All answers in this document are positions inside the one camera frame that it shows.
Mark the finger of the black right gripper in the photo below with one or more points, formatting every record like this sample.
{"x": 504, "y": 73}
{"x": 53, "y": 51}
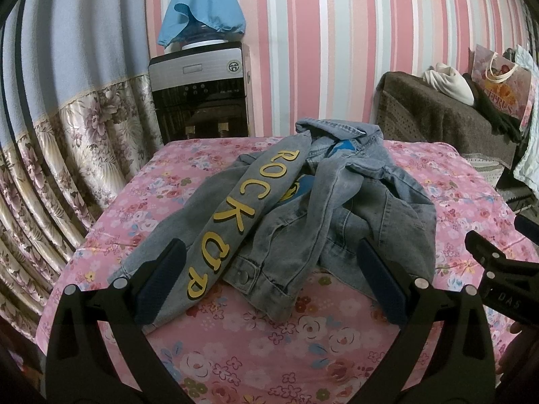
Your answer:
{"x": 508, "y": 286}

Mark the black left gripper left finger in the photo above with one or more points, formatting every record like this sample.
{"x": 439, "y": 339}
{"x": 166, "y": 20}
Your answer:
{"x": 98, "y": 352}

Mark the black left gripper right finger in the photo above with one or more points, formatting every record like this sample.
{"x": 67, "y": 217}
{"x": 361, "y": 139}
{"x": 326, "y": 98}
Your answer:
{"x": 443, "y": 352}

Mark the grey denim printed jacket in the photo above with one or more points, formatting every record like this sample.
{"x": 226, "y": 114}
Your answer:
{"x": 267, "y": 221}

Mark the person's right hand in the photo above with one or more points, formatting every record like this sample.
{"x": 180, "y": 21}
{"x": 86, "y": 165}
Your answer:
{"x": 522, "y": 353}

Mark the white patterned hanging cloth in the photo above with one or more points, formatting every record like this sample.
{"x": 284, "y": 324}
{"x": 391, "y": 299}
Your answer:
{"x": 526, "y": 170}

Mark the pink floral bed sheet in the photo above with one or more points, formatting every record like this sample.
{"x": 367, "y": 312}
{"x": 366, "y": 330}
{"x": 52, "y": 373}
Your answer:
{"x": 223, "y": 350}

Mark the black garment on sofa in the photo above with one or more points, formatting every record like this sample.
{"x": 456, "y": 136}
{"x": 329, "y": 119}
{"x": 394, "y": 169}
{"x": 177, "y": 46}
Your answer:
{"x": 502, "y": 124}

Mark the pink floral gift bag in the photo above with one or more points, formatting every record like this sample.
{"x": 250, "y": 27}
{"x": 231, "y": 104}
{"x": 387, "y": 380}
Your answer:
{"x": 509, "y": 86}

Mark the brown blanket covered sofa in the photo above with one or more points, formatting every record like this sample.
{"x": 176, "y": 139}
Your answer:
{"x": 410, "y": 110}

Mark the cream white bundled garment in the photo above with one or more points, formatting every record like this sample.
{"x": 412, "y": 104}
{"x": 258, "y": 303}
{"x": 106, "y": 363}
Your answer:
{"x": 448, "y": 81}

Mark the floral beige curtain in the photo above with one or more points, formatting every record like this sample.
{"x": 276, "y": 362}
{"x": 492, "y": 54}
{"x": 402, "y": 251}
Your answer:
{"x": 77, "y": 123}

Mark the silver black water dispenser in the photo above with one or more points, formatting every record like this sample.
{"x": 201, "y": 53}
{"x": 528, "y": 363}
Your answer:
{"x": 203, "y": 92}

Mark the blue cloth bottle cover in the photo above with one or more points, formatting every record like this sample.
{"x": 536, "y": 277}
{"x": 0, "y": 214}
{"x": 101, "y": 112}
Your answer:
{"x": 223, "y": 16}

